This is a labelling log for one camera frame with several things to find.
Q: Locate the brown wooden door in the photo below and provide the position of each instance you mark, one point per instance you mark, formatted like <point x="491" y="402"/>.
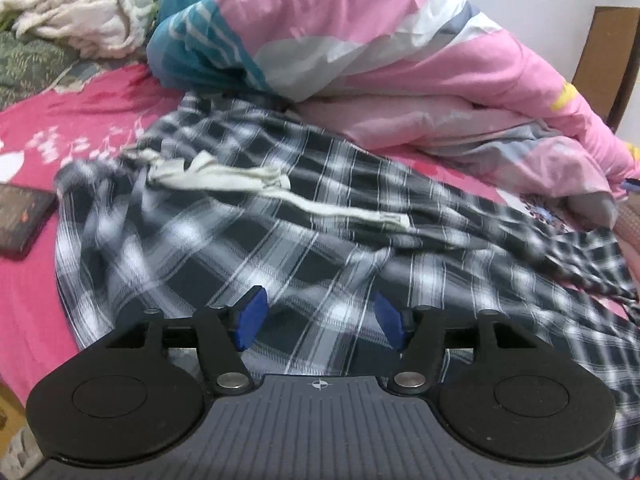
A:
<point x="607" y="60"/>

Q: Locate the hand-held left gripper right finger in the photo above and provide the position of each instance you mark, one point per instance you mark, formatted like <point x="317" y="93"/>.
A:
<point x="390" y="317"/>

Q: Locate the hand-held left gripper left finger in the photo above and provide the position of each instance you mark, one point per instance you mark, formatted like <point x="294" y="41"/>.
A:
<point x="250" y="320"/>

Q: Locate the black white plaid pants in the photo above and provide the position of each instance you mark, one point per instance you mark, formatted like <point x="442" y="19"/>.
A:
<point x="310" y="260"/>

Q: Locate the pink floral quilt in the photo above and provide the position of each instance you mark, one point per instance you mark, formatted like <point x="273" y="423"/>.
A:
<point x="375" y="35"/>

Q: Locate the black smartphone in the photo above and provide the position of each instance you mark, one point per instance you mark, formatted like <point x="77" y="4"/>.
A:
<point x="20" y="220"/>

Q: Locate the white fluffy blanket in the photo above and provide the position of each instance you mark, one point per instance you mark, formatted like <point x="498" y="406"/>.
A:
<point x="75" y="10"/>

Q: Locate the green speckled blanket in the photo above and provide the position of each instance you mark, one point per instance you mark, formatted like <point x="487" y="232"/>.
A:
<point x="30" y="65"/>

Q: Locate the pink floral bed sheet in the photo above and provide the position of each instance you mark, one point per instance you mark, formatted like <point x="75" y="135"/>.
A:
<point x="30" y="310"/>

